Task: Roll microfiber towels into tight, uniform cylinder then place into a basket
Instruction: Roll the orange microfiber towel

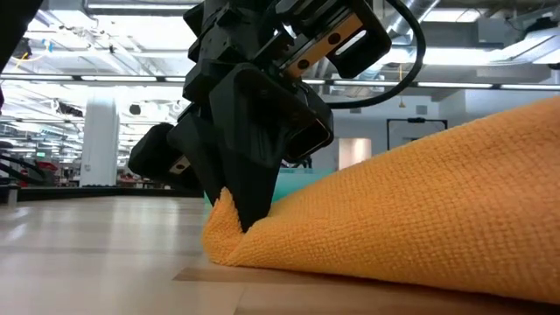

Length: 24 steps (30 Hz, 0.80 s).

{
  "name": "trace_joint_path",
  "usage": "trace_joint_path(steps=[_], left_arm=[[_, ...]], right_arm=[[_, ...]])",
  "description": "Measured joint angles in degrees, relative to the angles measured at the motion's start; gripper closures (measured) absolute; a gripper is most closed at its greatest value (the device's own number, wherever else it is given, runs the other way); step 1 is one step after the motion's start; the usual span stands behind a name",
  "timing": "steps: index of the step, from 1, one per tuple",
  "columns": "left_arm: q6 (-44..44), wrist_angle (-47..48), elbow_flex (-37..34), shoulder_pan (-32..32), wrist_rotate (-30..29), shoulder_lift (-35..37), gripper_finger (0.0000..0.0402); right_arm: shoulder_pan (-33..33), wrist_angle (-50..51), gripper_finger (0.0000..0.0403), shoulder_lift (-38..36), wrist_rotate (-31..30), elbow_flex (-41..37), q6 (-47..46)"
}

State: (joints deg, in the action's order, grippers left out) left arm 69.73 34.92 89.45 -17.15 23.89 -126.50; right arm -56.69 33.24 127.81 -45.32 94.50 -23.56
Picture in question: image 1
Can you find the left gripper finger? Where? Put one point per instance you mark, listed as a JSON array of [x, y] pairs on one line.
[[175, 149], [258, 131]]

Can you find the orange microfiber towel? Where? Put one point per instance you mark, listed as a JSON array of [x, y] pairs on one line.
[[394, 219]]

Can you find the black background robot arm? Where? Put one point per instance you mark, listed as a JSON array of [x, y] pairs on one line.
[[299, 163]]

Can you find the white building pillar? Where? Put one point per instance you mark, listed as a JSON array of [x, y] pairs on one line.
[[100, 144]]

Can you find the long ceiling light bar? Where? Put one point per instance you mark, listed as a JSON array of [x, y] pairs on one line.
[[118, 78]]

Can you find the white door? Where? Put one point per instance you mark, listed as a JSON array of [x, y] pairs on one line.
[[354, 153]]

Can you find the red background equipment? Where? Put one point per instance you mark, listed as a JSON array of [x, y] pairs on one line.
[[47, 166]]

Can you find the black ceiling-mounted camera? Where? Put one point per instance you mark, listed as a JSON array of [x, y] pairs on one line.
[[135, 109], [24, 49]]

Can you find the black metal table frame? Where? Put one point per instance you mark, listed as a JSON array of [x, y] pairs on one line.
[[87, 193]]

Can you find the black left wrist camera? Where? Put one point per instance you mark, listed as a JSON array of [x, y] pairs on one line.
[[363, 48]]

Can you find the black background rig frame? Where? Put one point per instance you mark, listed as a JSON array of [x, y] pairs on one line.
[[415, 120]]

